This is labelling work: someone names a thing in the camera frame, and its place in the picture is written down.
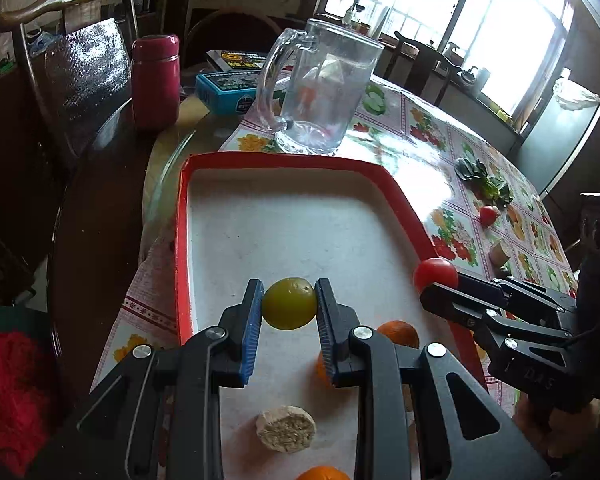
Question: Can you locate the dark red thermos bottle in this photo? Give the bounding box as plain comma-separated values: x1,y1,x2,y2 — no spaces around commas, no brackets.
131,35,182,131

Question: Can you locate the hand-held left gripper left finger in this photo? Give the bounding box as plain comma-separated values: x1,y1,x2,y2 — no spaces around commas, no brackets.
76,278,265,480

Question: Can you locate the round back wooden chair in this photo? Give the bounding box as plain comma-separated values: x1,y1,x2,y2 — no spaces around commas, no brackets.
182,7,283,61

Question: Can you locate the green leafy vegetable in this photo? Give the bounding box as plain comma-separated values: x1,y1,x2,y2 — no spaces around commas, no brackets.
454,157,513,206

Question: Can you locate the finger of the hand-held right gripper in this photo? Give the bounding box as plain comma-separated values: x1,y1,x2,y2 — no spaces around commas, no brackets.
455,272,578,333
420,284,596,411

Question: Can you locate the window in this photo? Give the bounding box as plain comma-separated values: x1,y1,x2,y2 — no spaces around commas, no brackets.
320,0,576,126

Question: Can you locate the orange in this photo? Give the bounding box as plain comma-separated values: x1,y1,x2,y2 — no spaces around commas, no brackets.
295,466,353,480
315,350,333,388
376,320,421,351

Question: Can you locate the grey refrigerator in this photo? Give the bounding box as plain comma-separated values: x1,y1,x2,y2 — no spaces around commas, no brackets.
517,102,600,196

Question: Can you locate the metal frame chair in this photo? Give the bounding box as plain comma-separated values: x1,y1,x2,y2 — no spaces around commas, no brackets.
0,0,143,171

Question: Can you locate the clear glass mug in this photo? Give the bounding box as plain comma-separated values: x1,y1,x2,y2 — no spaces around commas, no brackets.
256,18,385,156

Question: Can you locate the corn cob piece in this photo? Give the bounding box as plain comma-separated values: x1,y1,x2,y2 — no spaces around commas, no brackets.
489,240,512,267
256,405,315,452

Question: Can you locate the red tray with white inside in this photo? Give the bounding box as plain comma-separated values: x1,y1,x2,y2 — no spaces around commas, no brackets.
175,152,488,480

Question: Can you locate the yellow black box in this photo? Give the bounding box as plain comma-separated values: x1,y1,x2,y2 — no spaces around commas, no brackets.
205,49,268,72

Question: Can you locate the dark wooden chair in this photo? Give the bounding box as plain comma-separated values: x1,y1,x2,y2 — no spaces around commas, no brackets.
394,31,461,106

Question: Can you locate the red green knitted cloth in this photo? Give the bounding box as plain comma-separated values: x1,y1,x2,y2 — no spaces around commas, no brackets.
0,295,63,478

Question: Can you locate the person's right hand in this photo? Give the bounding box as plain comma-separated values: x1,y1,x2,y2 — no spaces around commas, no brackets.
512,390,600,466

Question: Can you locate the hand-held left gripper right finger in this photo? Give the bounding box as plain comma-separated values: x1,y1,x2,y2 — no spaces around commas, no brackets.
314,277,551,480

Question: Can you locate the blue cardboard box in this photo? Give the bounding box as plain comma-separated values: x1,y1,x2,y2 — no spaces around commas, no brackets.
195,71,263,116

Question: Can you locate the green lime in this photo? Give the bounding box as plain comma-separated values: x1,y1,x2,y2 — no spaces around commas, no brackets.
261,277,318,331

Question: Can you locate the white plastic bag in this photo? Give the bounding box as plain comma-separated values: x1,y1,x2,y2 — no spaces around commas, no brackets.
552,67,600,111

